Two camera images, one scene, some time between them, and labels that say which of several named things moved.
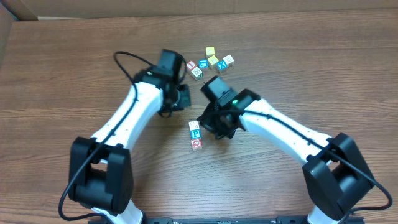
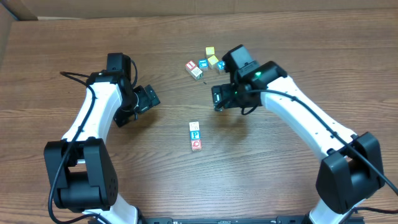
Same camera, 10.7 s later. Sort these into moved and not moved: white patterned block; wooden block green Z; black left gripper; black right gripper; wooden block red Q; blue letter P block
Moved: black right gripper; black left gripper
Not moved: white patterned block; blue letter P block; wooden block green Z; wooden block red Q
